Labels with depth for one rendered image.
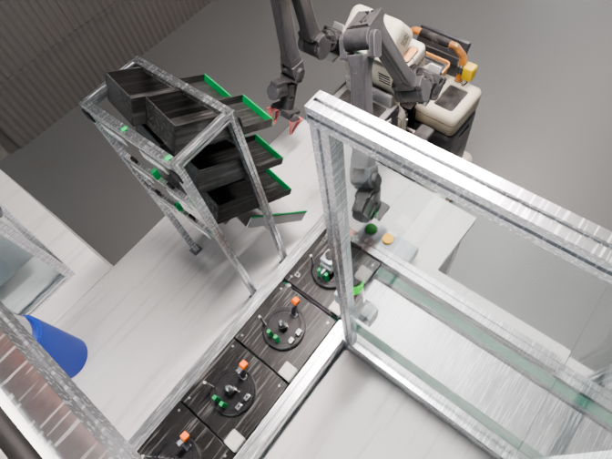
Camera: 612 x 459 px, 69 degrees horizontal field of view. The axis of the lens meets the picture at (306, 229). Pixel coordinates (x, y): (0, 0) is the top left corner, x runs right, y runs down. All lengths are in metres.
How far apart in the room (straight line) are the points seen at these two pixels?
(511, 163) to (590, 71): 0.99
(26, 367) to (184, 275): 1.44
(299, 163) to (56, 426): 1.68
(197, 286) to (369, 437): 0.80
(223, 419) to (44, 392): 1.15
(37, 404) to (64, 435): 0.03
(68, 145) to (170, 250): 2.11
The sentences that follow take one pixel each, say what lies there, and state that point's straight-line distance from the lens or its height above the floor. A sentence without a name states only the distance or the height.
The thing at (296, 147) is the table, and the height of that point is 0.86.
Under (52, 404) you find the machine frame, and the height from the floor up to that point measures 2.10.
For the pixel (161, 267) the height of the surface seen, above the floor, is 0.86.
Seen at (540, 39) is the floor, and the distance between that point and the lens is 3.95.
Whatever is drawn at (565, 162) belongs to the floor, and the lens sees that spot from 3.20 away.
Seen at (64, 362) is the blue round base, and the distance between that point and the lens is 1.75.
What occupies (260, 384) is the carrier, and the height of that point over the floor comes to 0.97.
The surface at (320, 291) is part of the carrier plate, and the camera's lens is 1.51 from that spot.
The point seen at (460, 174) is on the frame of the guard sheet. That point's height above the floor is 1.99.
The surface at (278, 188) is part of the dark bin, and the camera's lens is 1.45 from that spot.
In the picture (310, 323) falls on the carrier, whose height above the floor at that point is 0.97.
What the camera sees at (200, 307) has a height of 0.86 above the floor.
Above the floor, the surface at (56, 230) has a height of 0.86.
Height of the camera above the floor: 2.37
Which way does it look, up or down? 60 degrees down
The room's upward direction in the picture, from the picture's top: 14 degrees counter-clockwise
